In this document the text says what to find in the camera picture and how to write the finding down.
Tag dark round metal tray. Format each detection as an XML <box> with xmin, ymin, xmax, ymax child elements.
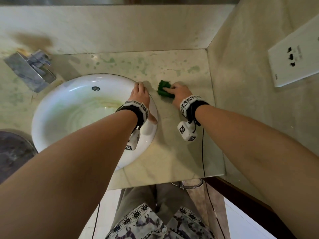
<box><xmin>0</xmin><ymin>129</ymin><xmax>38</xmax><ymax>185</ymax></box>

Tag person's left forearm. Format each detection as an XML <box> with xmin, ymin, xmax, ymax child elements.
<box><xmin>0</xmin><ymin>110</ymin><xmax>138</xmax><ymax>239</ymax></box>

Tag white round sink basin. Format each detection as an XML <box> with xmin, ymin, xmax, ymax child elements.
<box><xmin>31</xmin><ymin>74</ymin><xmax>159</xmax><ymax>171</ymax></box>

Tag person's right forearm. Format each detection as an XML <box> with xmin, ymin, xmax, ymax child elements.
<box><xmin>194</xmin><ymin>104</ymin><xmax>319</xmax><ymax>239</ymax></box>

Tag green cloth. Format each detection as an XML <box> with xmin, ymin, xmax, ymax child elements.
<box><xmin>156</xmin><ymin>80</ymin><xmax>175</xmax><ymax>99</ymax></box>

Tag black cable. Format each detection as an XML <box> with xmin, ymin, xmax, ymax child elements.
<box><xmin>91</xmin><ymin>202</ymin><xmax>101</xmax><ymax>239</ymax></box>
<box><xmin>201</xmin><ymin>128</ymin><xmax>226</xmax><ymax>239</ymax></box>

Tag person's right hand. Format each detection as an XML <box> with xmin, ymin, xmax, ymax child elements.
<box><xmin>163</xmin><ymin>82</ymin><xmax>193</xmax><ymax>110</ymax></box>

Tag grey trousers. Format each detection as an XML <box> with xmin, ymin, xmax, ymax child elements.
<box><xmin>109</xmin><ymin>183</ymin><xmax>207</xmax><ymax>229</ymax></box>

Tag white wall socket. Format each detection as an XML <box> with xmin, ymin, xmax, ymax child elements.
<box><xmin>267</xmin><ymin>13</ymin><xmax>319</xmax><ymax>88</ymax></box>

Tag chrome square faucet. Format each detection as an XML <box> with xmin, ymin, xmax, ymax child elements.
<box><xmin>4</xmin><ymin>49</ymin><xmax>57</xmax><ymax>94</ymax></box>

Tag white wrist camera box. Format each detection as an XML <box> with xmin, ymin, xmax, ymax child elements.
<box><xmin>124</xmin><ymin>128</ymin><xmax>141</xmax><ymax>151</ymax></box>
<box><xmin>177</xmin><ymin>120</ymin><xmax>198</xmax><ymax>142</ymax></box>

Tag metal framed wall mirror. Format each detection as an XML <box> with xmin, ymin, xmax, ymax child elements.
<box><xmin>0</xmin><ymin>0</ymin><xmax>242</xmax><ymax>6</ymax></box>

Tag black wristband with marker tags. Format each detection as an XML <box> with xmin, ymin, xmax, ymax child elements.
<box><xmin>179</xmin><ymin>95</ymin><xmax>210</xmax><ymax>126</ymax></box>
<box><xmin>116</xmin><ymin>100</ymin><xmax>149</xmax><ymax>128</ymax></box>

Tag person's left hand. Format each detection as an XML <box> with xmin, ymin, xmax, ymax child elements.
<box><xmin>128</xmin><ymin>81</ymin><xmax>158</xmax><ymax>125</ymax></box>

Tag chrome towel ring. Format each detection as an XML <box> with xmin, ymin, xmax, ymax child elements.
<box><xmin>170</xmin><ymin>178</ymin><xmax>204</xmax><ymax>190</ymax></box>

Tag patterned white shirt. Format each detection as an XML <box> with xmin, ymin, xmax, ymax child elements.
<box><xmin>104</xmin><ymin>202</ymin><xmax>216</xmax><ymax>239</ymax></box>

